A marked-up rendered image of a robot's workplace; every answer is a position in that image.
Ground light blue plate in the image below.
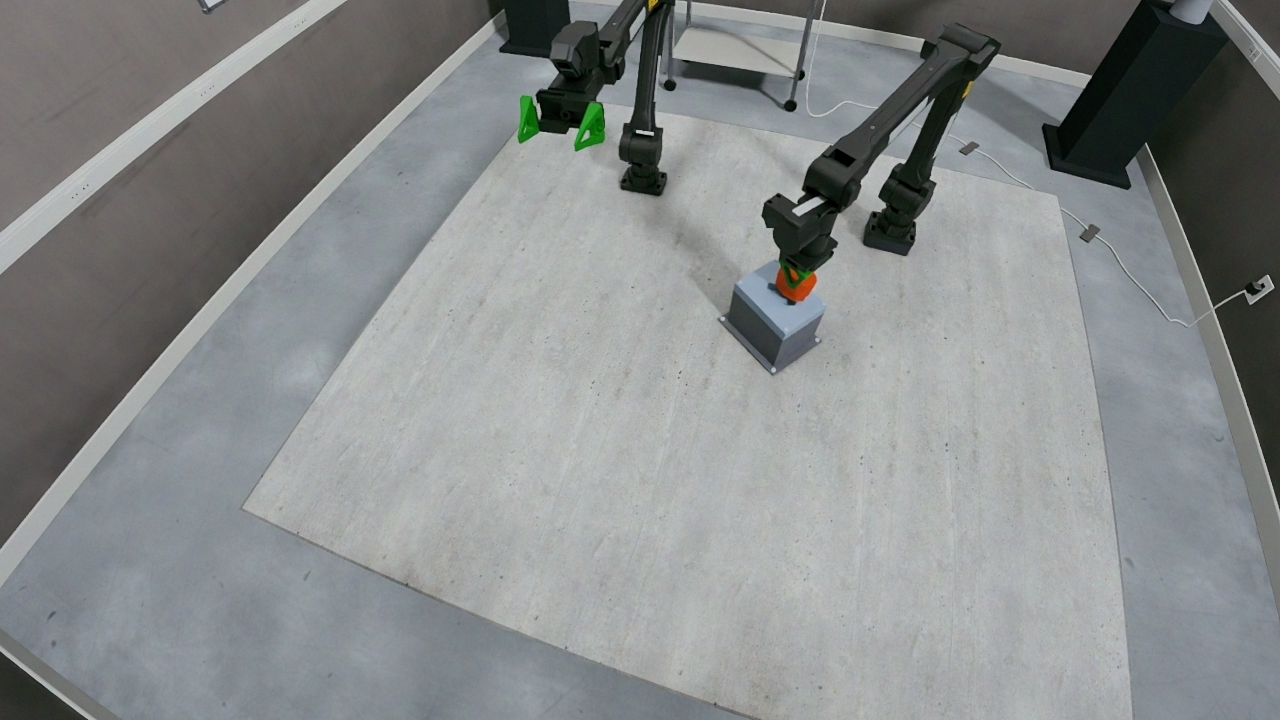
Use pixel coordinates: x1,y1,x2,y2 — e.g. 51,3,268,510
733,258,828,340

